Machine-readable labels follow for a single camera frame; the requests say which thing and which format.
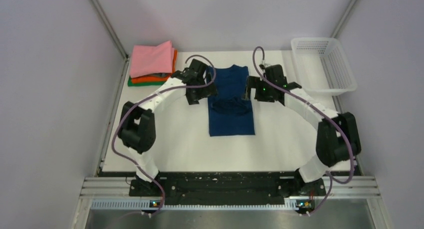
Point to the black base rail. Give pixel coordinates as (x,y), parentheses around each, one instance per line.
(226,188)

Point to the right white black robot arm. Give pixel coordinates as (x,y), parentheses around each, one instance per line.
(337,137)

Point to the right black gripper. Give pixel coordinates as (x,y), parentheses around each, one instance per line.
(252,83)

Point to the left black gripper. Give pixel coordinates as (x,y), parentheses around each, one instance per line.
(194,98)

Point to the orange folded t-shirt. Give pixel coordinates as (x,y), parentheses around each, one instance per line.
(175,55)

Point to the white plastic basket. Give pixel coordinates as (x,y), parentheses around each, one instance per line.
(322,67)

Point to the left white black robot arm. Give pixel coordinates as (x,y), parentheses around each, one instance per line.
(135,134)

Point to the white slotted cable duct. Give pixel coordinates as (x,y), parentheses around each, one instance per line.
(148,205)

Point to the green folded t-shirt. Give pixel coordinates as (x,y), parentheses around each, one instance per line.
(145,81)

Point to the pink folded t-shirt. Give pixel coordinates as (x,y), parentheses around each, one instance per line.
(146,60)

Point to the blue mickey print t-shirt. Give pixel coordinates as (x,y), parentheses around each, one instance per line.
(228,113)

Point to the grey folded t-shirt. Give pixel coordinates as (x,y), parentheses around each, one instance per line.
(161,75)

